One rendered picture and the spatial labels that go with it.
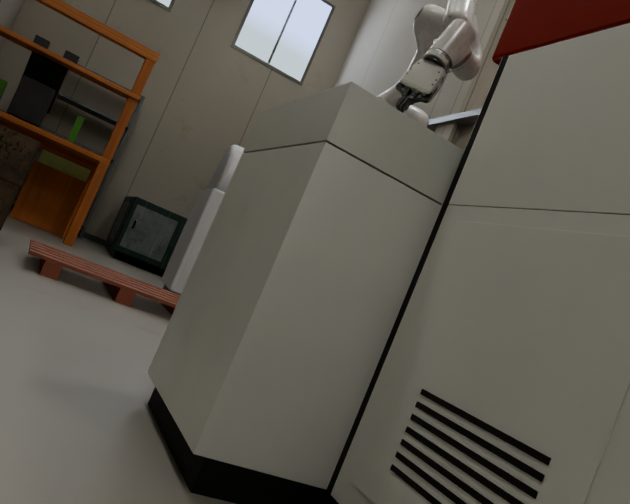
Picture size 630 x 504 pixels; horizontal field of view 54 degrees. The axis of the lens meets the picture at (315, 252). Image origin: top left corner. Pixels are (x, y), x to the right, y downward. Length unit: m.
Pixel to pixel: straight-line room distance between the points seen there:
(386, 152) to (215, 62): 8.38
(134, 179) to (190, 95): 1.49
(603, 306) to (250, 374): 0.73
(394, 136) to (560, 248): 0.49
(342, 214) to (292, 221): 0.12
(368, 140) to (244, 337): 0.52
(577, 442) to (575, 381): 0.10
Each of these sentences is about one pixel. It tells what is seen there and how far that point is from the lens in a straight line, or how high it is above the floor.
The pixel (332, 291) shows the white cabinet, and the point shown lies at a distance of 1.42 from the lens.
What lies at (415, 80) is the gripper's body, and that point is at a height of 1.15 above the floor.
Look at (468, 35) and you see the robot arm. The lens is 1.91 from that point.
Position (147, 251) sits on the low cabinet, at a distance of 7.56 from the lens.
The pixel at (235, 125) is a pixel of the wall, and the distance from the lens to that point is 9.69.
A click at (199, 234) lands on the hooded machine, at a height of 0.60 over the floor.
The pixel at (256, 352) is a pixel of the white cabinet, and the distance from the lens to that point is 1.38.
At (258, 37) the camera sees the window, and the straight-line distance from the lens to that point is 10.00.
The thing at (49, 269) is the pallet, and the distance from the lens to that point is 3.86.
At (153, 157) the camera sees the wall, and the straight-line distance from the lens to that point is 9.43.
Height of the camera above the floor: 0.49
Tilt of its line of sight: 4 degrees up
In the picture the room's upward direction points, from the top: 23 degrees clockwise
